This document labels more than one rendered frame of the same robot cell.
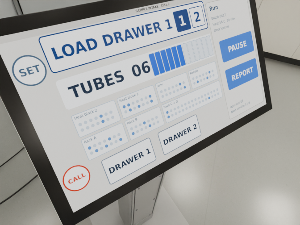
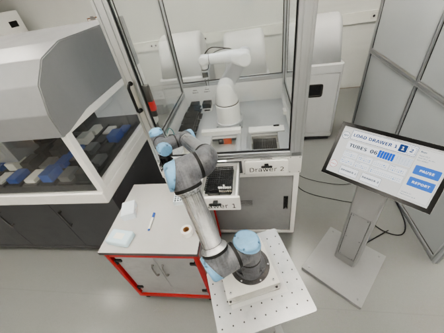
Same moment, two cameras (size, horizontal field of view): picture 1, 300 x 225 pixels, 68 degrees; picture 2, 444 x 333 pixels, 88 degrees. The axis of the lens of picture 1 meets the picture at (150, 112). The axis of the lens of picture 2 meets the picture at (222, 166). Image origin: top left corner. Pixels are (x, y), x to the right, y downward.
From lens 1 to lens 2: 1.16 m
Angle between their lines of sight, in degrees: 61
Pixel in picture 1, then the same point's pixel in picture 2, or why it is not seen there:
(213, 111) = (390, 184)
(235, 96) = (407, 189)
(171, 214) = (364, 280)
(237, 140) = not seen: outside the picture
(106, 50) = (367, 141)
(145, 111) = (364, 163)
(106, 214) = (334, 240)
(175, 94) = (379, 166)
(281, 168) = not seen: outside the picture
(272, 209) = not seen: outside the picture
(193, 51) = (399, 159)
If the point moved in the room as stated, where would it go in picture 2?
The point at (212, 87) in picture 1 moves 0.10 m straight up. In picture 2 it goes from (398, 176) to (405, 160)
